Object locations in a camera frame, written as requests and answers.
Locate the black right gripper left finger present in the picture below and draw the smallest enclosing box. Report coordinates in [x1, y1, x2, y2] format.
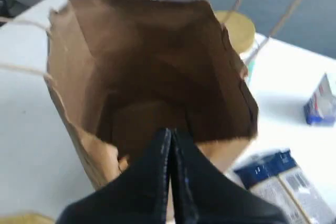
[56, 129, 171, 223]

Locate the blue noodle packet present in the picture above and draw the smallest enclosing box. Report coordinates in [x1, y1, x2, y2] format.
[233, 150, 335, 223]

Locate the clear jar with green label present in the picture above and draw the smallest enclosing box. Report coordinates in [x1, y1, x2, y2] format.
[214, 10, 256, 80]

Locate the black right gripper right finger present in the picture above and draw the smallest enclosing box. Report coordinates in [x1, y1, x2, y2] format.
[170, 130, 288, 223]

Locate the large brown paper bag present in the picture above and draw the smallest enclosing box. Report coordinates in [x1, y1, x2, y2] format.
[0, 0, 312, 190]

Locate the yellow grain bottle white cap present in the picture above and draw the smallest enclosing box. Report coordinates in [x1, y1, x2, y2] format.
[1, 212, 55, 224]

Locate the small white blue milk carton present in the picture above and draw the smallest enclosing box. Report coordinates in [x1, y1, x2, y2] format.
[303, 73, 335, 127]

